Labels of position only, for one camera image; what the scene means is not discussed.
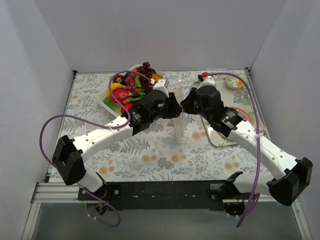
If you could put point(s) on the light red grape bunch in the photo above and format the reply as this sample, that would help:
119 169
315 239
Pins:
133 84

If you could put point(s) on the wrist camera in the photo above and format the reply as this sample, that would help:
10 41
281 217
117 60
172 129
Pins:
206 80
162 85

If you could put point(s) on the floral bowl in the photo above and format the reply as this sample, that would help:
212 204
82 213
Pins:
234 83

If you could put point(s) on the pink plate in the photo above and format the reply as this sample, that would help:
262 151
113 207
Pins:
244 113

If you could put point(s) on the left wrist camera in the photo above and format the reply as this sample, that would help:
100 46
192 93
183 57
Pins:
162 85

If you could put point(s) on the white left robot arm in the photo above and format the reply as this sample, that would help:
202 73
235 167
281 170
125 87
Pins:
70 154

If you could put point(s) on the dark purple grape bunch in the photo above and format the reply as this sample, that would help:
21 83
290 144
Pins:
146 70

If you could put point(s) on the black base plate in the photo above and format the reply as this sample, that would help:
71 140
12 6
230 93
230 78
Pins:
172 195

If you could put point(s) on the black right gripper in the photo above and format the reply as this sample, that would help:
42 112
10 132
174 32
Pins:
192 103

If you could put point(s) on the yellow banana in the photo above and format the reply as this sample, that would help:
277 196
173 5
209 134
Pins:
113 87

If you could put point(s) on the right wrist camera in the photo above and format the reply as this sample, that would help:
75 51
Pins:
206 80

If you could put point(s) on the white fruit basket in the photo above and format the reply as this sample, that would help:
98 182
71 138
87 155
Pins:
114 109

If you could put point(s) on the pink dragon fruit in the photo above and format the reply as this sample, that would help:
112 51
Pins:
121 95

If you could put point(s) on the dark mangosteen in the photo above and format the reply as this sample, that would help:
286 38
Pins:
119 79

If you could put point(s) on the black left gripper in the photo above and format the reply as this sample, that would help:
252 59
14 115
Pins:
169 106

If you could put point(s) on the red apple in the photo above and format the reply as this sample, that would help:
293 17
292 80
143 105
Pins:
127 106

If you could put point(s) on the clear zip top bag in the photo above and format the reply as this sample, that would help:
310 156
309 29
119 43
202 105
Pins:
180 121

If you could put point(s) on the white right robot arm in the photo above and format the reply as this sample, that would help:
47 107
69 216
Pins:
290 175

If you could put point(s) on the aluminium frame rail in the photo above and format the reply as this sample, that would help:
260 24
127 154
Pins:
55 193

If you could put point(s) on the orange pineapple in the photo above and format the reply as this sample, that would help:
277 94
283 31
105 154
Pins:
156 77

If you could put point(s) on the floral tablecloth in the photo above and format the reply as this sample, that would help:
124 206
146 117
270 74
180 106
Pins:
154 154

